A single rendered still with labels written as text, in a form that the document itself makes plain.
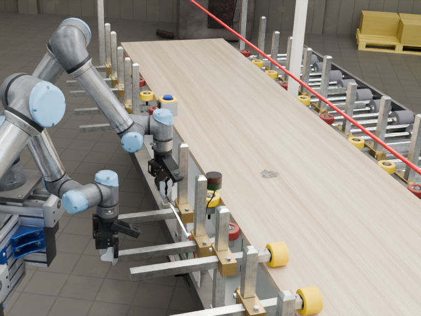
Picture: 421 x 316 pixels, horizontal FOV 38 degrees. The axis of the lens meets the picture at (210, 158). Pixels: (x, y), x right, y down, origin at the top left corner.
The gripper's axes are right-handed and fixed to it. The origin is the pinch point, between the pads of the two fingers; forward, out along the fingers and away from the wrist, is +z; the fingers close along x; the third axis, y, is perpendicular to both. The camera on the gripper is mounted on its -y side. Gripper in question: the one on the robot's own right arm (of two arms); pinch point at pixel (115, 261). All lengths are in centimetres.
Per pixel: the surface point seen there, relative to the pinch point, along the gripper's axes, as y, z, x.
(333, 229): -80, -8, 9
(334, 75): -181, -2, -181
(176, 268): -15.3, -12.9, 26.5
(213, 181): -35.6, -27.5, -1.2
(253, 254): -32, -30, 48
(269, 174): -73, -9, -36
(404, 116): -184, -2, -101
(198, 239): -30.7, -4.6, 0.1
